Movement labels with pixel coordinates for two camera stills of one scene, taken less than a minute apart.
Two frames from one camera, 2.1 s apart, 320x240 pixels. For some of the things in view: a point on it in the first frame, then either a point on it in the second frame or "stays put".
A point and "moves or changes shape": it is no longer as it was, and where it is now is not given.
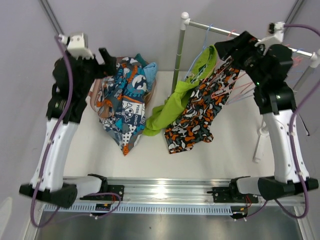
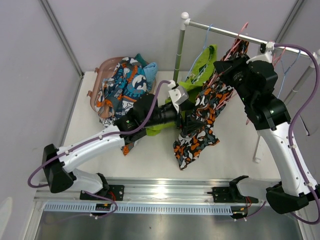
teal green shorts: [138, 58] stays put
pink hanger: [230, 34] → [225, 57]
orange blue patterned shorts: [121, 104] stays put
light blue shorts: [150, 72] stays put
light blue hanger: [232, 100] moves or changes shape
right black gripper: [245, 44] → [228, 67]
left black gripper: [104, 70] → [189, 126]
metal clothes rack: [263, 128] stays put
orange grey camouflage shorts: [208, 99] moves or changes shape
